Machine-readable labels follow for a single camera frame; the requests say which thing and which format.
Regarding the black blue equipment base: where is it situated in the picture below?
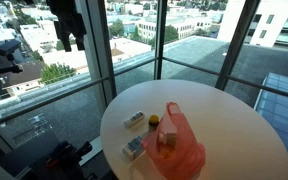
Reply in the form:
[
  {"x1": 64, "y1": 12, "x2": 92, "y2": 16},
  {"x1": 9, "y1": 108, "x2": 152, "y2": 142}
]
[{"x1": 28, "y1": 141, "x2": 93, "y2": 180}]

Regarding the white tube with barcode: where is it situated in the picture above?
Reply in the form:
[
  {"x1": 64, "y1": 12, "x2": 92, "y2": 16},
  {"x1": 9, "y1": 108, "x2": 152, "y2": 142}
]
[{"x1": 123, "y1": 111, "x2": 145, "y2": 129}]

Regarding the white blue labelled bottle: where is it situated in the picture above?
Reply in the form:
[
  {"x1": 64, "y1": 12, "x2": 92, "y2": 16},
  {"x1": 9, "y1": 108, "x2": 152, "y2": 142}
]
[{"x1": 122, "y1": 136, "x2": 144, "y2": 161}]

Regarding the round white pedestal table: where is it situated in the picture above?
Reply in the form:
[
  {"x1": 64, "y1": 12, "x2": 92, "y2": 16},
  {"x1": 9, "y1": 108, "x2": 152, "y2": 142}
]
[{"x1": 100, "y1": 79, "x2": 288, "y2": 180}]

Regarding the orange plastic bag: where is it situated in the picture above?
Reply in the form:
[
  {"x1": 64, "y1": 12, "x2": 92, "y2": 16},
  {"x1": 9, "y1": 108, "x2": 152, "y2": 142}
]
[{"x1": 142, "y1": 102, "x2": 206, "y2": 180}]

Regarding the yellow cap dark bottle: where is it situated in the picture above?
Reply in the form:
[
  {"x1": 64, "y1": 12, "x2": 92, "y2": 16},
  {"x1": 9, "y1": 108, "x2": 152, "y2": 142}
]
[{"x1": 149, "y1": 115, "x2": 159, "y2": 131}]

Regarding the white pill bottle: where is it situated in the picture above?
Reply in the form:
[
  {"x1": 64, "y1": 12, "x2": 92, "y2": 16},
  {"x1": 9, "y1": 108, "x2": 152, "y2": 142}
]
[{"x1": 158, "y1": 133, "x2": 176, "y2": 146}]

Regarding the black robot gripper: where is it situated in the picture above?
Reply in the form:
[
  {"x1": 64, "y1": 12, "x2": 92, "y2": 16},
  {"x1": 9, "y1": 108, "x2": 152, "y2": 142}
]
[{"x1": 46, "y1": 0, "x2": 86, "y2": 52}]

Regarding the black camera on stand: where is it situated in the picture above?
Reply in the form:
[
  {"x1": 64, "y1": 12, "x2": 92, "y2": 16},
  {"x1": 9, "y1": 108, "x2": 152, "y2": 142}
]
[{"x1": 0, "y1": 39, "x2": 23, "y2": 74}]

